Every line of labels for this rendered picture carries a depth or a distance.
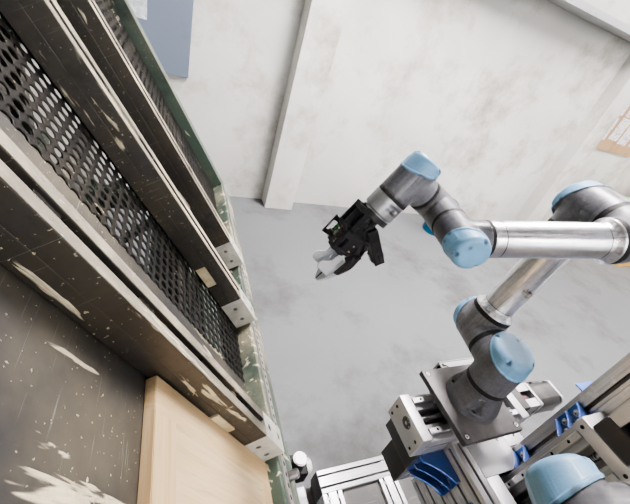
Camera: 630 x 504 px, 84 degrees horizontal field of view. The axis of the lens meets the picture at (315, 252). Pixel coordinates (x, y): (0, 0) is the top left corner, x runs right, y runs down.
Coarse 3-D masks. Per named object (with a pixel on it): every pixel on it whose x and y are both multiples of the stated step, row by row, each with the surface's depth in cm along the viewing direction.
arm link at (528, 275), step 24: (576, 192) 83; (600, 192) 79; (552, 216) 88; (576, 216) 81; (600, 216) 76; (528, 264) 91; (552, 264) 88; (504, 288) 96; (528, 288) 92; (456, 312) 108; (480, 312) 99; (504, 312) 97
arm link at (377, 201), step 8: (376, 192) 74; (368, 200) 75; (376, 200) 74; (384, 200) 73; (376, 208) 73; (384, 208) 73; (392, 208) 73; (400, 208) 78; (384, 216) 74; (392, 216) 74
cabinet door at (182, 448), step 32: (160, 384) 55; (160, 416) 51; (192, 416) 60; (160, 448) 48; (192, 448) 57; (224, 448) 68; (160, 480) 45; (192, 480) 53; (224, 480) 63; (256, 480) 77
